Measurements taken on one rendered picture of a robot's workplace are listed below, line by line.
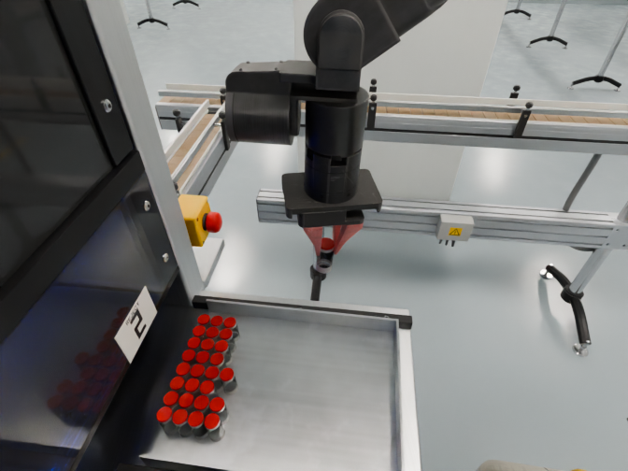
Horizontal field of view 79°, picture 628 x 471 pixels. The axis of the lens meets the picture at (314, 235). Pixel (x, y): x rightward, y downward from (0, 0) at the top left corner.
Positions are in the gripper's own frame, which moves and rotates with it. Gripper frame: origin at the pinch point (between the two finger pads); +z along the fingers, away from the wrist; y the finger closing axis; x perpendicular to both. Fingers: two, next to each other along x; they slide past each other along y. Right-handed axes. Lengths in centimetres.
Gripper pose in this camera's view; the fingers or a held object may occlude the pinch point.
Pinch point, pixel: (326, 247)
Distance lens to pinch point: 47.6
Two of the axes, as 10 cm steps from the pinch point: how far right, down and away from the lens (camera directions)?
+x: 1.4, 6.8, -7.2
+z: -0.3, 7.3, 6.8
